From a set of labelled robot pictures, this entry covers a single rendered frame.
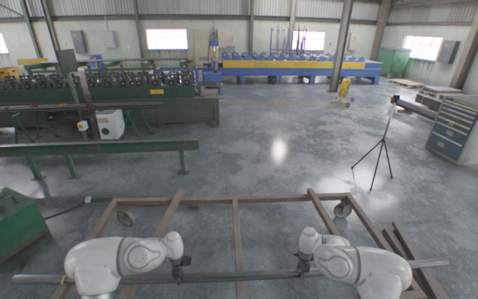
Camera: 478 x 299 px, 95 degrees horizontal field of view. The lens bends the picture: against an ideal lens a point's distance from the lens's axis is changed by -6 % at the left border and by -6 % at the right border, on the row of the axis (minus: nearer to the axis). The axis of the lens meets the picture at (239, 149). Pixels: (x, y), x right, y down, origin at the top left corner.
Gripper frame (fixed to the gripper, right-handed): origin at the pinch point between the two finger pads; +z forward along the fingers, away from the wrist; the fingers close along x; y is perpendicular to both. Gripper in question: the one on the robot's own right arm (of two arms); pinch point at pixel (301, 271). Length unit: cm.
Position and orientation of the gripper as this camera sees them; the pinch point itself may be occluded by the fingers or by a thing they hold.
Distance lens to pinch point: 177.6
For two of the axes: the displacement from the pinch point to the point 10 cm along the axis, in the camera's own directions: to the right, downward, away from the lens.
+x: 0.6, 4.6, -8.9
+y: -10.0, 0.1, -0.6
